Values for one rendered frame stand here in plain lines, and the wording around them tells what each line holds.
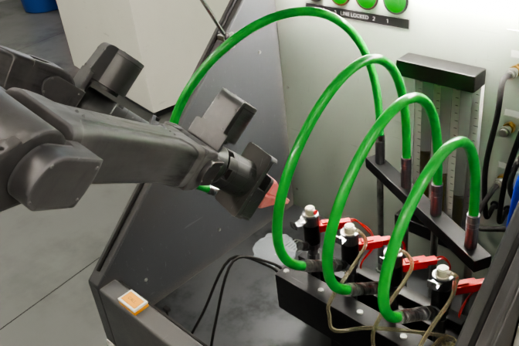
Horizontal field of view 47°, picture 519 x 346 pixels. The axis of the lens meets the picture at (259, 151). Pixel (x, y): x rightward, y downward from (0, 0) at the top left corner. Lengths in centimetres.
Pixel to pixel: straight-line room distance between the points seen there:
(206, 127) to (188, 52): 314
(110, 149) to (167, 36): 332
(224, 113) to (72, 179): 40
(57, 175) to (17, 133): 3
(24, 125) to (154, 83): 346
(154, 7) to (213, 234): 255
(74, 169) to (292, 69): 94
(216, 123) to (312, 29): 49
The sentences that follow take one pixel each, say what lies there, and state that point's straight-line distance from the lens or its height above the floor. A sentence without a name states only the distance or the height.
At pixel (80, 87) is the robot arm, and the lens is 89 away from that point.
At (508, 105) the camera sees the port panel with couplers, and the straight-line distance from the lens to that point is 104.
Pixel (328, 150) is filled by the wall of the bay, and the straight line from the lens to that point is 131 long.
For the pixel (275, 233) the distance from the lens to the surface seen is 79.
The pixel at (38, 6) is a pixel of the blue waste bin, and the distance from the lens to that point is 701.
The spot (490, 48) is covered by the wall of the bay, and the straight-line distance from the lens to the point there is 102.
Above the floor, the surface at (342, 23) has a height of 138.
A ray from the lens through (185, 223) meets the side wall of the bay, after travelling 124.
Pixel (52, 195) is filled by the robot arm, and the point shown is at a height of 149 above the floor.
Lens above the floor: 169
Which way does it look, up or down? 30 degrees down
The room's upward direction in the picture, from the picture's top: 7 degrees counter-clockwise
